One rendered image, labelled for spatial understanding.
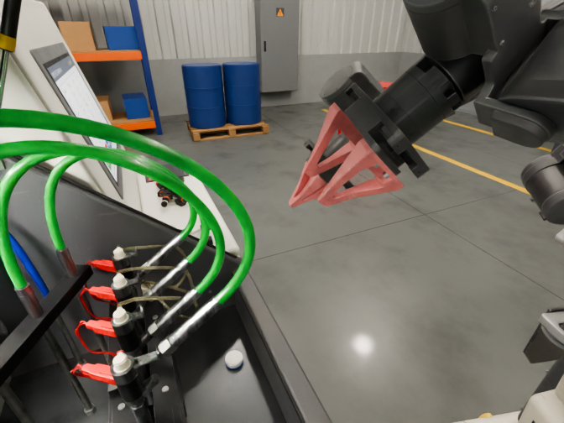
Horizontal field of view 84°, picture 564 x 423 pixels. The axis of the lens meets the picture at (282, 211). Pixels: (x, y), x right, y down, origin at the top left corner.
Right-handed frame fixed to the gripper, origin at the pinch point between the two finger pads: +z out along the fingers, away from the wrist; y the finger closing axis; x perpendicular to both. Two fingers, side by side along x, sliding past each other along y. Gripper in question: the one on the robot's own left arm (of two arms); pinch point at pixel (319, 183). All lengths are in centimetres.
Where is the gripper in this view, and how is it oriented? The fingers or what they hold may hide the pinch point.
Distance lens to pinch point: 34.3
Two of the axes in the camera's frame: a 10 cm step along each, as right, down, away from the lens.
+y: 2.3, 6.9, -6.9
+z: -7.1, 6.0, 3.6
